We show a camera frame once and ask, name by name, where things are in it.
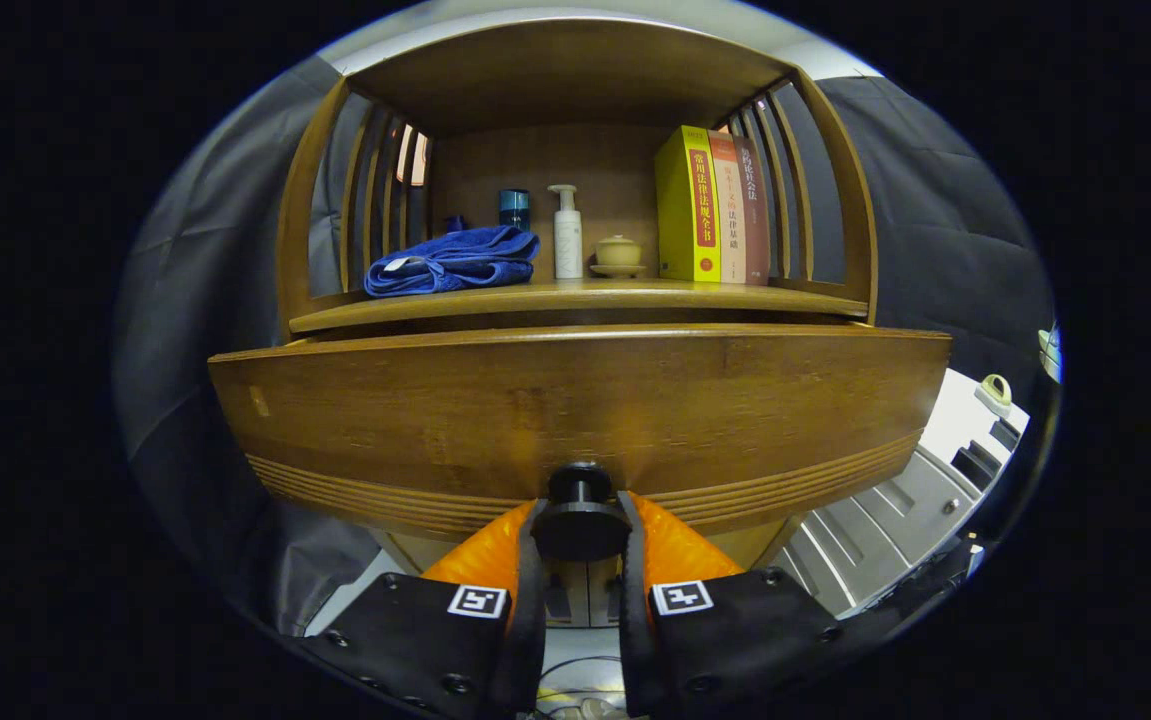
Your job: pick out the pale green lidded teacup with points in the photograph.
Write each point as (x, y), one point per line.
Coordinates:
(618, 252)

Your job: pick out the folded blue towel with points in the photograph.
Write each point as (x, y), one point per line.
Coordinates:
(455, 260)

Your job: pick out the yellow book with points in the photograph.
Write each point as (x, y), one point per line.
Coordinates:
(680, 210)

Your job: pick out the orange cream book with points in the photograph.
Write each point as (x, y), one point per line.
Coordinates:
(732, 220)

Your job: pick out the white pump bottle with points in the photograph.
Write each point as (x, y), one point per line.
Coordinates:
(567, 245)

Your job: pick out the small pale green object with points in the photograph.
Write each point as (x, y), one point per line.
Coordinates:
(995, 393)

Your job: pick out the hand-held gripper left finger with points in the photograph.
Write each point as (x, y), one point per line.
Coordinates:
(532, 620)

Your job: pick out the wooden countertop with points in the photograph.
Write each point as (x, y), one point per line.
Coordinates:
(585, 295)

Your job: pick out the brown book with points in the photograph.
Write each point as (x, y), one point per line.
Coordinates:
(755, 220)

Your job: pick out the wooden cabinet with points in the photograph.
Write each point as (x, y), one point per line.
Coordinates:
(555, 160)

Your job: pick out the white ledge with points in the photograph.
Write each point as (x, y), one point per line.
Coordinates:
(1050, 350)

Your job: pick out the teal bottle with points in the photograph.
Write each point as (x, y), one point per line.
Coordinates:
(514, 210)

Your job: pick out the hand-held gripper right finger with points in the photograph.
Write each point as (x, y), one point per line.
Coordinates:
(632, 620)

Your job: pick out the white side table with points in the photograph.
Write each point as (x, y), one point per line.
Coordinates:
(945, 420)

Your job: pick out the wooden drawer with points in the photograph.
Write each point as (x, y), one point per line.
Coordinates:
(575, 400)

